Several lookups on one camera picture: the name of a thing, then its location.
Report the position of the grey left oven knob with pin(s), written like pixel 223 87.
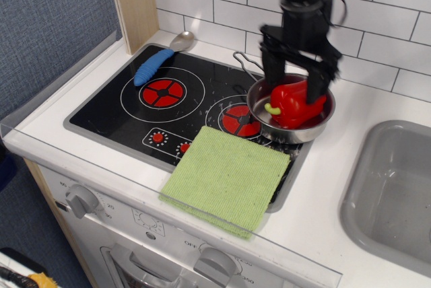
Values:
pixel 81 200

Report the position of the grey right oven knob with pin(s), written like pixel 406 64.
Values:
pixel 216 266

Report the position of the wooden side post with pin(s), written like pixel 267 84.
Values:
pixel 139 22

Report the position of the black toy stovetop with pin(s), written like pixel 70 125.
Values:
pixel 157 122

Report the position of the yellow object at corner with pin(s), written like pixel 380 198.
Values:
pixel 43 281

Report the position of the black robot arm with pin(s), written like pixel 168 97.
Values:
pixel 301 39

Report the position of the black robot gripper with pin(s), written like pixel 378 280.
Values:
pixel 301 40

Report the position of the white toy oven front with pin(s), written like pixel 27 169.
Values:
pixel 133 239

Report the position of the red toy bell pepper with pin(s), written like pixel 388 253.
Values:
pixel 288 106

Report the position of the grey toy sink basin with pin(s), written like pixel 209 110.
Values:
pixel 386 209

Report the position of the blue handled metal spoon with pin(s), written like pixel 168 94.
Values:
pixel 149 68

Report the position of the green woven cloth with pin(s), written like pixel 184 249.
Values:
pixel 226 181

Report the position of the stainless steel pot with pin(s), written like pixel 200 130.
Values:
pixel 259 94

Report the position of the grey oven knob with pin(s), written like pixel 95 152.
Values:
pixel 216 266
pixel 81 200

